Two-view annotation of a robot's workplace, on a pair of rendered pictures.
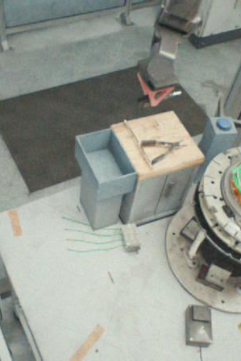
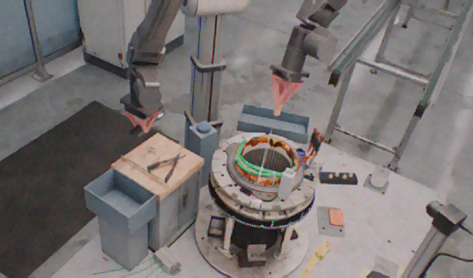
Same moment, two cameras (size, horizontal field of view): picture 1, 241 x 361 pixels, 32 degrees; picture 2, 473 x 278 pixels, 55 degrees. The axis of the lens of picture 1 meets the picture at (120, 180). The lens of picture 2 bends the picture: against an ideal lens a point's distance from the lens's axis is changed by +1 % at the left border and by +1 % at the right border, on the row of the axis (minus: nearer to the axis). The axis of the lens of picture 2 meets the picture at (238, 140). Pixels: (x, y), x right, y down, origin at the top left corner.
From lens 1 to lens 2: 0.25 m
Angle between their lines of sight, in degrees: 23
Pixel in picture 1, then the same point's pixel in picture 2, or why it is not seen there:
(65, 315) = not seen: outside the picture
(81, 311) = not seen: outside the picture
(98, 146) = (105, 188)
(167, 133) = (163, 152)
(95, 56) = (26, 119)
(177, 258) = (216, 257)
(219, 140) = (206, 143)
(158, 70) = (149, 99)
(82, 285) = not seen: outside the picture
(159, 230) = (188, 241)
